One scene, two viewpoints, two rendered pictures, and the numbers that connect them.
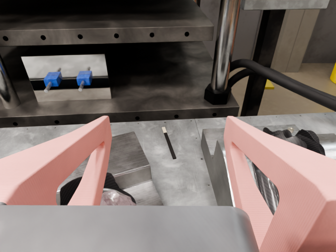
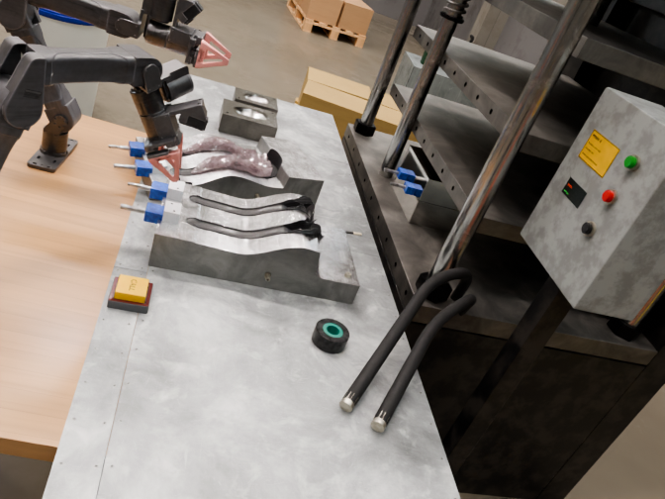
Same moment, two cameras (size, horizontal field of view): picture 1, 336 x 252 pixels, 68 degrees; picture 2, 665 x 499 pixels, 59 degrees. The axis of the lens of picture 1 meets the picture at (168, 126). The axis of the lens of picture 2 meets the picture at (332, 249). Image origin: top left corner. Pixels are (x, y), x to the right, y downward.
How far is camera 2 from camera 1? 157 cm
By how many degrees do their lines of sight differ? 62
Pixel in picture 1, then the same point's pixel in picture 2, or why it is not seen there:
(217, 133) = (339, 235)
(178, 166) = not seen: hidden behind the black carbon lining
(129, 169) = (285, 169)
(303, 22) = not seen: outside the picture
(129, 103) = (402, 231)
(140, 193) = (272, 181)
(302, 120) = not seen: hidden behind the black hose
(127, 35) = (445, 175)
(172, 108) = (400, 254)
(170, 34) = (459, 197)
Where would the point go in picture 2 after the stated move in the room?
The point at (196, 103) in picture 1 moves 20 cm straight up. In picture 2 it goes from (415, 273) to (442, 217)
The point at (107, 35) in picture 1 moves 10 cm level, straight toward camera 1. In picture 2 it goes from (439, 166) to (413, 160)
